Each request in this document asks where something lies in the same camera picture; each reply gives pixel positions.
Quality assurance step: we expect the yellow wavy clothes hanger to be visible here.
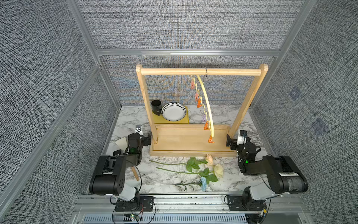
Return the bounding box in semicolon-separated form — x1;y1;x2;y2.
191;75;214;137

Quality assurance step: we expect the cream rose with stem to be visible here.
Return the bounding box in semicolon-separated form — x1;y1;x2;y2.
156;164;224;183

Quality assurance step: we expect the blue flower with stem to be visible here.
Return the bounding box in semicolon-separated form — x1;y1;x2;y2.
152;177;208;192

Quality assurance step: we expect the orange clothespin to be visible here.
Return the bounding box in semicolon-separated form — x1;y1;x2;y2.
197;99;202;108
208;135;214;143
204;121;210;130

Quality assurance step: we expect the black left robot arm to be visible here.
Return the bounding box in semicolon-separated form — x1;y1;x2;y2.
89;133;152;203

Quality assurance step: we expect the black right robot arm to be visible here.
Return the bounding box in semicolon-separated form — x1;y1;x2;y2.
226;130;308;211

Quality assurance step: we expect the wooden clothes rack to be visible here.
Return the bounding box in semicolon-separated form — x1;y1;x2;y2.
136;64;269;158

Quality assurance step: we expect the orange clothespin bottom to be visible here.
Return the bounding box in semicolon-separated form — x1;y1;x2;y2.
208;135;214;143

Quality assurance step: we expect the white paper piece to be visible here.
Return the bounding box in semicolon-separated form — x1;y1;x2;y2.
115;137;129;152

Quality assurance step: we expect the yellow tray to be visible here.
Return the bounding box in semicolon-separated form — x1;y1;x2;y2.
152;112;190;125

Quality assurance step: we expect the wooden stick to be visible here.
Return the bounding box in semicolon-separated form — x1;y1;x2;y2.
131;166;139;181

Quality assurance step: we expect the black mug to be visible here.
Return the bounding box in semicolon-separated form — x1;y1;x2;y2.
151;99;162;116

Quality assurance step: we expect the white patterned plate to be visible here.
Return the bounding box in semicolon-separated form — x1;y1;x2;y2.
161;102;187;121

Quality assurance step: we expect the peach rose with stem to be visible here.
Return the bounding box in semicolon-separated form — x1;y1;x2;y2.
149;155;213;172

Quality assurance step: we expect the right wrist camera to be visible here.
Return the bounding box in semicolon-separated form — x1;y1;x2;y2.
237;130;247;145

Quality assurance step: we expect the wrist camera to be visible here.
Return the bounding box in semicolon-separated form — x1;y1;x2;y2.
135;125;143;135
237;130;247;145

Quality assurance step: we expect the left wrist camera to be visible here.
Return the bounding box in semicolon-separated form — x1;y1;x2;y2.
135;125;143;135

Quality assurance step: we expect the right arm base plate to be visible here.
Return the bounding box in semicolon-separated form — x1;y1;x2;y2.
226;196;266;211

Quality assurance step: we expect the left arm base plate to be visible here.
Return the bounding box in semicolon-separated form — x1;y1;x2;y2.
115;196;154;212

